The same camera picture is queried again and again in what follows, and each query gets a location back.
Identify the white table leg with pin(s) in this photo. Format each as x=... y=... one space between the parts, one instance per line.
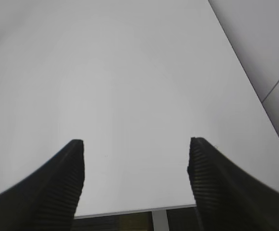
x=160 y=221

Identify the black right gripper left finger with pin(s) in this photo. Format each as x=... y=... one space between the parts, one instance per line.
x=47 y=199

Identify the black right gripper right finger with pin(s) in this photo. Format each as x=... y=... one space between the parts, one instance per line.
x=227 y=198

